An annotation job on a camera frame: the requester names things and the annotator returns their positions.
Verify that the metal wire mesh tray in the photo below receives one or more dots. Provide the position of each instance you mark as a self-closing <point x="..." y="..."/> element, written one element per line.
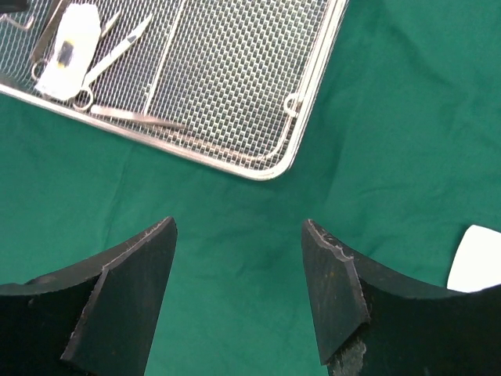
<point x="241" y="76"/>

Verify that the dark green surgical drape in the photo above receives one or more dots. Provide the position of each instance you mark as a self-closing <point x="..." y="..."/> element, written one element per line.
<point x="401" y="156"/>

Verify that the silver tweezers in tray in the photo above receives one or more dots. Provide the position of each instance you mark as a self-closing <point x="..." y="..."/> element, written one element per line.
<point x="127" y="115"/>

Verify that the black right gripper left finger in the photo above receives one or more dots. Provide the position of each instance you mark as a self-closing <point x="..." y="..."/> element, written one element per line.
<point x="95" y="317"/>

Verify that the silver surgical scissors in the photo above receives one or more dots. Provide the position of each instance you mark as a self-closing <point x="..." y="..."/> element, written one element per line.
<point x="119" y="50"/>

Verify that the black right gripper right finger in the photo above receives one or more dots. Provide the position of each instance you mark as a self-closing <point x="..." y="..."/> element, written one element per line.
<point x="372" y="320"/>

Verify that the clear pouch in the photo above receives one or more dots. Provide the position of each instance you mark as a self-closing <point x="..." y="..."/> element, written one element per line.
<point x="476" y="264"/>
<point x="76" y="39"/>

